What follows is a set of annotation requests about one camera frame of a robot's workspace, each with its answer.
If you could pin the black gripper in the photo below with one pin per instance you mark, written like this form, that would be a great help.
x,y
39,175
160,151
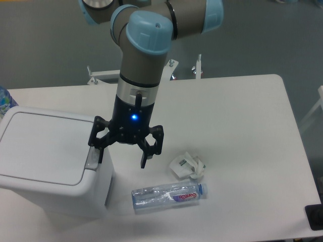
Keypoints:
x,y
129,125

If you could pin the white push-lid trash can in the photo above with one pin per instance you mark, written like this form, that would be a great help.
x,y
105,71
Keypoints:
x,y
46,159

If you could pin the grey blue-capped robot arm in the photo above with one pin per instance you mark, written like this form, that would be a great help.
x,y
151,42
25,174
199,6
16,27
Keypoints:
x,y
144,32

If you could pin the crumpled white paper wrapper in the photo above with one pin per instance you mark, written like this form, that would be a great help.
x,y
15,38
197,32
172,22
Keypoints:
x,y
187,166

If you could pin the crushed clear plastic bottle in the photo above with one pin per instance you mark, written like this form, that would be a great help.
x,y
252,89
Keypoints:
x,y
168,194

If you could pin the blue-label bottle behind bin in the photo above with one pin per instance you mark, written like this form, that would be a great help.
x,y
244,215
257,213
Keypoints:
x,y
7,101

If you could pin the black device at table edge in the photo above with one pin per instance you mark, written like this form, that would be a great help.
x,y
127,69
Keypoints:
x,y
314,216

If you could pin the white frame foot with caster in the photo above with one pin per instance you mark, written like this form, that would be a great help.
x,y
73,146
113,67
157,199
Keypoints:
x,y
197,69

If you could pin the white frame at right edge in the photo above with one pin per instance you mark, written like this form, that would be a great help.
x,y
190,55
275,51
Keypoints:
x,y
313,114

